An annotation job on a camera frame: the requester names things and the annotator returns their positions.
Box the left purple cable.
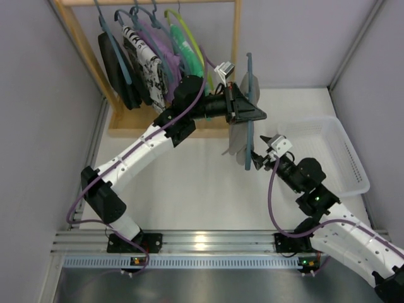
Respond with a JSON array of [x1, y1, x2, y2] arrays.
[[65, 47, 216, 276]]

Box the white plastic basket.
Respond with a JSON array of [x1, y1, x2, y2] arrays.
[[277, 116, 370, 199]]

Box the wooden clothes rack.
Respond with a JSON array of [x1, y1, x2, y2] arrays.
[[50, 1, 242, 138]]

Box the grey slotted cable duct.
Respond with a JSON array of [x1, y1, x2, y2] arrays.
[[63, 255, 302, 270]]

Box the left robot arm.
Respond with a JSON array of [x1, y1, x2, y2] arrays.
[[81, 75, 267, 253]]

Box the grey trousers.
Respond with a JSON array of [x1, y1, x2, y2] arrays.
[[222, 75, 260, 166]]

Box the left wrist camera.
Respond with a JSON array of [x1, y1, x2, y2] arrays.
[[214, 61, 235, 86]]

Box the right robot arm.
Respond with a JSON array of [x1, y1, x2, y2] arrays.
[[251, 134, 403, 302]]

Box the black and white patterned trousers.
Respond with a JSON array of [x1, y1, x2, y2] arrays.
[[122, 25, 169, 114]]

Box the green tie-dye trousers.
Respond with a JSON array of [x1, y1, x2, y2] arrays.
[[170, 24, 205, 78]]

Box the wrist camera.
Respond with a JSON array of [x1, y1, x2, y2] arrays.
[[214, 61, 235, 86], [268, 134, 293, 159]]

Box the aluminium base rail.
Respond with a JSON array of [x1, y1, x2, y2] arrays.
[[50, 229, 275, 255]]

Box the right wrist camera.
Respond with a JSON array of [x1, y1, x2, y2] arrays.
[[268, 134, 293, 159]]

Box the lime green hanger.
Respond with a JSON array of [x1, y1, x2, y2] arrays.
[[163, 9, 205, 73]]

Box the purple trousers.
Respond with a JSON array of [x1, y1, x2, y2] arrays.
[[139, 20, 182, 103]]

